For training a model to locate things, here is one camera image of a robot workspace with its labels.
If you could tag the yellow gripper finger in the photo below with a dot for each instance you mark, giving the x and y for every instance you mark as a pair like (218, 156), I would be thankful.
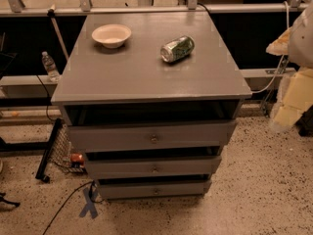
(294, 98)
(281, 45)

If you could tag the grey drawer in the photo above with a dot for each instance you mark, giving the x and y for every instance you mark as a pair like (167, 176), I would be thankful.
(152, 167)
(150, 137)
(128, 191)

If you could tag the orange red small object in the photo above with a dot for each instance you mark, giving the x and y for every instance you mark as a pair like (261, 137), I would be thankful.
(76, 160)

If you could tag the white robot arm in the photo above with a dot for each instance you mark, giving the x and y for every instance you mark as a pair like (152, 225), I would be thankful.
(301, 40)

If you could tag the grey drawer cabinet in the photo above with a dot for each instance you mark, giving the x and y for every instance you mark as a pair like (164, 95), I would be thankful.
(133, 85)

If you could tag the grey bottom drawer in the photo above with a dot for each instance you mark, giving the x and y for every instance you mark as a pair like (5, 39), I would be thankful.
(128, 191)

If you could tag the grey top drawer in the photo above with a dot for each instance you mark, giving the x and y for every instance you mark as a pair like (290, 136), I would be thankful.
(150, 137)

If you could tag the white bowl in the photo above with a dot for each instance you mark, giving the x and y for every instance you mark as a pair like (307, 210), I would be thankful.
(111, 35)

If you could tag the wooden stick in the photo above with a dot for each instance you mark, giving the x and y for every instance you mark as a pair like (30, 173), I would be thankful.
(51, 15)

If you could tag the black mesh rack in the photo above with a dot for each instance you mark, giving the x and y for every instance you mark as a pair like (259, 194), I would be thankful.
(57, 152)

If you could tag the clear plastic water bottle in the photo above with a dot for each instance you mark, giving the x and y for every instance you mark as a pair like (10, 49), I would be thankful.
(50, 67)

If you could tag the metal rail frame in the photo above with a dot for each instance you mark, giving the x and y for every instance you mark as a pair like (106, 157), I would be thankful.
(156, 4)

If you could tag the blue tape cross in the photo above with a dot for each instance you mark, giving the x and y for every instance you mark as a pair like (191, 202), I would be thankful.
(89, 207)

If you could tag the green soda can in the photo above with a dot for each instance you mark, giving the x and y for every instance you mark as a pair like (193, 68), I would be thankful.
(177, 49)

